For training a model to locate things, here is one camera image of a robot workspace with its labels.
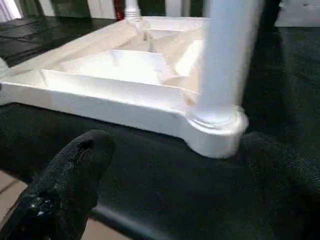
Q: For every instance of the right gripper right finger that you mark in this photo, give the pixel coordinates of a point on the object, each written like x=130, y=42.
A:
x=287, y=185

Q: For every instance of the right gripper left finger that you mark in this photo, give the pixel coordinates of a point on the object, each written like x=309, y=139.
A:
x=62, y=195

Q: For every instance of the white plastic table top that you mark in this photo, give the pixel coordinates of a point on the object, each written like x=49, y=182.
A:
x=100, y=65

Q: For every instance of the black work mat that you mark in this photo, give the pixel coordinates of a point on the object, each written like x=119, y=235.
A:
x=285, y=90

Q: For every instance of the white padded sheet with fitting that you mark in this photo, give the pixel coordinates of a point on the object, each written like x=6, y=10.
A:
x=300, y=12

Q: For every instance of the white sideboard cabinet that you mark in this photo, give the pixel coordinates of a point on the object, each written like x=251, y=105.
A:
x=100, y=6

